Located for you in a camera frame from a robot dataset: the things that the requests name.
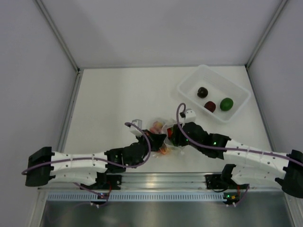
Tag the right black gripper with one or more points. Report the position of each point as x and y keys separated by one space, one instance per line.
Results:
x=177 y=138

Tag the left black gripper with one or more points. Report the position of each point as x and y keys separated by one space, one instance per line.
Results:
x=155 y=140

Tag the clear zip top bag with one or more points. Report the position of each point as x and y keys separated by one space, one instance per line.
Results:
x=167 y=149

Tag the dark red fake fruit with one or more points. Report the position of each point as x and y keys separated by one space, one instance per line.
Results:
x=210 y=106

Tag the dark purple fake plum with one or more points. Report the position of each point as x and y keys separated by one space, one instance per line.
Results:
x=202 y=92

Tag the green fake lime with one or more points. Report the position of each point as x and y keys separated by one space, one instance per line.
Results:
x=226 y=104

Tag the fake strawberry bunch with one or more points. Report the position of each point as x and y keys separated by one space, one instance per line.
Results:
x=162 y=128

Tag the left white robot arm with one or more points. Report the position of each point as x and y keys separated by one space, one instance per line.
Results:
x=89 y=170

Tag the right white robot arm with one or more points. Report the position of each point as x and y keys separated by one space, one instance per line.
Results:
x=244 y=165

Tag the white plastic basket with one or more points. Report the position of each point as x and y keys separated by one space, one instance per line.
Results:
x=218 y=86

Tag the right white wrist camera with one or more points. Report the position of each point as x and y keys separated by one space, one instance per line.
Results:
x=188 y=115

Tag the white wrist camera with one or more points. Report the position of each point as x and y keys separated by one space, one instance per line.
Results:
x=188 y=115
x=136 y=127

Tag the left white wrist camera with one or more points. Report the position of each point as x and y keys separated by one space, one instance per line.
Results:
x=136 y=127

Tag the aluminium mounting rail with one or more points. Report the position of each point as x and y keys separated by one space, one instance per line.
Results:
x=150 y=181

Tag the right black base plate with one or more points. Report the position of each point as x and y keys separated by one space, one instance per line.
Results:
x=219 y=183

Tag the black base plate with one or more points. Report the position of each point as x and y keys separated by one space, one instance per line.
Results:
x=219 y=183
x=113 y=182

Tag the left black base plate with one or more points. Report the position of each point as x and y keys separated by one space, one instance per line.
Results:
x=113 y=182

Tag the slotted grey cable duct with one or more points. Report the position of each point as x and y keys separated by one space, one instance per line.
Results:
x=142 y=196

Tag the right frame post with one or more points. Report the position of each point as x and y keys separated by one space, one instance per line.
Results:
x=264 y=35

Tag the frame post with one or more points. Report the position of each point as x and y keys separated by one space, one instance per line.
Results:
x=264 y=35
x=46 y=15

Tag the left frame post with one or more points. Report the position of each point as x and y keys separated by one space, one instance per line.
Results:
x=46 y=15

